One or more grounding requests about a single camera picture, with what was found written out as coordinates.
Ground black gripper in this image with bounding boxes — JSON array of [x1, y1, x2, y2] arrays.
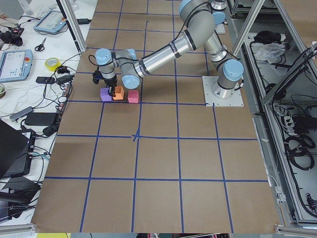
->
[[104, 74, 117, 97]]

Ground orange foam block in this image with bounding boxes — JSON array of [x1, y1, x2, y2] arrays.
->
[[113, 86, 124, 100]]

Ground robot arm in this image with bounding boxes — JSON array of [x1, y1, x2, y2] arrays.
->
[[93, 0, 244, 99]]

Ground purple foam block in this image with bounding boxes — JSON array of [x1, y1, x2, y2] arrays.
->
[[100, 87, 112, 102]]

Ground pink foam block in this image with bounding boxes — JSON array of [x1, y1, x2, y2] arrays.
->
[[128, 90, 139, 104]]

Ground yellow tape roll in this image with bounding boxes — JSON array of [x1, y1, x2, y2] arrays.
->
[[45, 58, 61, 72]]

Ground black power adapter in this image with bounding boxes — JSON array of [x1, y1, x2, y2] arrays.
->
[[25, 112, 56, 126]]

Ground teach pendant far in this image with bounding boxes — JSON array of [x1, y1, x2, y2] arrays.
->
[[33, 10, 66, 35]]

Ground teach pendant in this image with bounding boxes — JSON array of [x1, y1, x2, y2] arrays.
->
[[0, 49, 33, 83], [33, 10, 66, 35]]

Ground teach pendant near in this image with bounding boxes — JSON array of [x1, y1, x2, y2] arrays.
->
[[0, 49, 33, 83]]

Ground black laptop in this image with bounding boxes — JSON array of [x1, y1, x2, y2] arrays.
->
[[0, 121, 35, 179]]

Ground white crumpled cloth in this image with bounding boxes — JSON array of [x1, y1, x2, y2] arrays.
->
[[255, 43, 286, 63]]

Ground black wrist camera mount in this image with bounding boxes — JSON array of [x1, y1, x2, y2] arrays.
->
[[93, 70, 102, 84]]

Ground black handled scissors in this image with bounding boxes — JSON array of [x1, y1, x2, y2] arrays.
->
[[34, 38, 46, 52]]

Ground aluminium frame post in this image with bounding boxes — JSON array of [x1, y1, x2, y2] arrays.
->
[[56, 0, 87, 53]]

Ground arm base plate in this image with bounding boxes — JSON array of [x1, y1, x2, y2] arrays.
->
[[202, 76, 244, 107], [215, 23, 225, 34]]

